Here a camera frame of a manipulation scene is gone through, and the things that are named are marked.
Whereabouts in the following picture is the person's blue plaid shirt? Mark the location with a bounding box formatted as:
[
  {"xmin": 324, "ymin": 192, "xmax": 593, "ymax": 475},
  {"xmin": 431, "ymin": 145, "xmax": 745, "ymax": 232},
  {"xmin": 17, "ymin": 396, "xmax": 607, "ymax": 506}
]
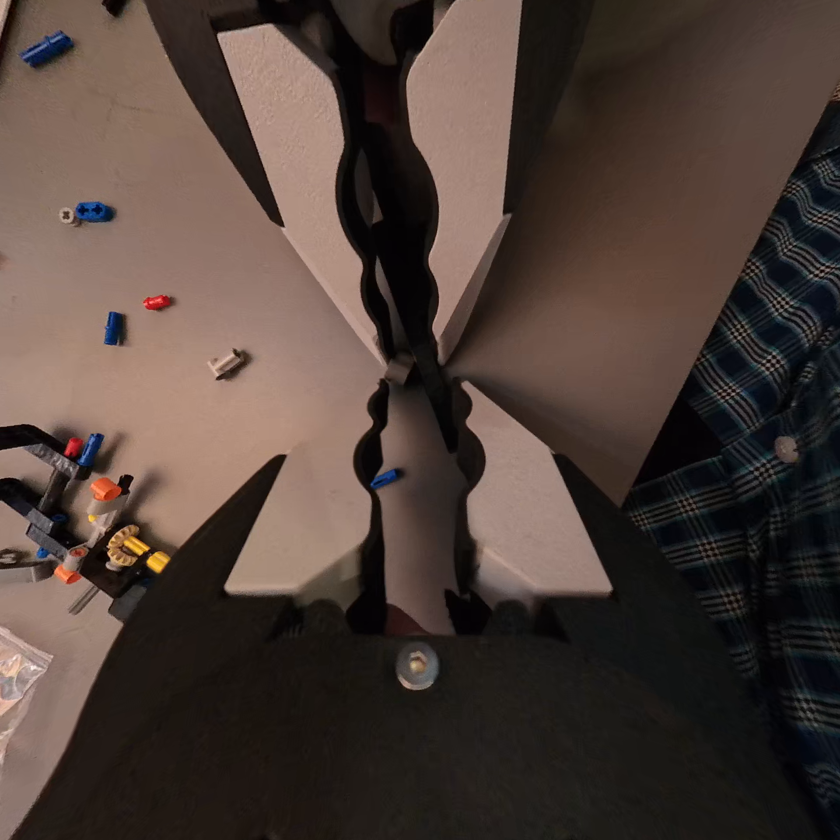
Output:
[{"xmin": 623, "ymin": 82, "xmax": 840, "ymax": 840}]

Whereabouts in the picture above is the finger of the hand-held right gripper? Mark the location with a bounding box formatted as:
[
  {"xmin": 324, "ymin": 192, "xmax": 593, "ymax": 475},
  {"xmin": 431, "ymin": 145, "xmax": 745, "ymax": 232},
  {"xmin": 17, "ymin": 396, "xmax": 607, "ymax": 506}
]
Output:
[
  {"xmin": 217, "ymin": 13, "xmax": 395, "ymax": 368},
  {"xmin": 406, "ymin": 0, "xmax": 526, "ymax": 367}
]

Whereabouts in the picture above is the partly built lego assembly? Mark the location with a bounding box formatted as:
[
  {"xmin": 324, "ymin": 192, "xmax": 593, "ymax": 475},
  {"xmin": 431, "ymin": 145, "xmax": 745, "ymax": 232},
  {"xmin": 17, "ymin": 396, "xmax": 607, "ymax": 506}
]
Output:
[{"xmin": 0, "ymin": 423, "xmax": 175, "ymax": 622}]

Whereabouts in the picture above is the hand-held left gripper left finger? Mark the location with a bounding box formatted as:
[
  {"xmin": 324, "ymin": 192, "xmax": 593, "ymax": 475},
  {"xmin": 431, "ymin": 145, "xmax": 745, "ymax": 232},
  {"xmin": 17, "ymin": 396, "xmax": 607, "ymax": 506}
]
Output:
[{"xmin": 225, "ymin": 379, "xmax": 393, "ymax": 618}]

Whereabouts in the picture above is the light grey lego pin connector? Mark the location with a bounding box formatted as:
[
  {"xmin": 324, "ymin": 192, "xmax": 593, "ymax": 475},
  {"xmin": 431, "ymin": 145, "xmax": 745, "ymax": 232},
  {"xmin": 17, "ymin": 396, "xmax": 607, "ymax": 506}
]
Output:
[{"xmin": 206, "ymin": 349, "xmax": 249, "ymax": 382}]

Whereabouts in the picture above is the clear plastic bag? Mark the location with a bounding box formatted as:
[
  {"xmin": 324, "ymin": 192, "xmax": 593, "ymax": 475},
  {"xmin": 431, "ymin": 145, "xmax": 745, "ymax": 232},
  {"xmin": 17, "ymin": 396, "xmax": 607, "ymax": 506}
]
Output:
[{"xmin": 0, "ymin": 626, "xmax": 54, "ymax": 770}]

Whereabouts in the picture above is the black lego beam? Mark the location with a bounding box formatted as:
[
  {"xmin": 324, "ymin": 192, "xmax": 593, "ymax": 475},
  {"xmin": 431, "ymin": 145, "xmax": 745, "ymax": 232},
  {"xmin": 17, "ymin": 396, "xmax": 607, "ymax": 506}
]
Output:
[{"xmin": 371, "ymin": 217, "xmax": 462, "ymax": 455}]

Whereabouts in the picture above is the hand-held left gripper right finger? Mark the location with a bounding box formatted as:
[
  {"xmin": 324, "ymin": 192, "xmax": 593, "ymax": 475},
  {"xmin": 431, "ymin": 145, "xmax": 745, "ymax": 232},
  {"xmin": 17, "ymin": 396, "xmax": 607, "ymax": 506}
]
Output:
[{"xmin": 449, "ymin": 379, "xmax": 615, "ymax": 608}]

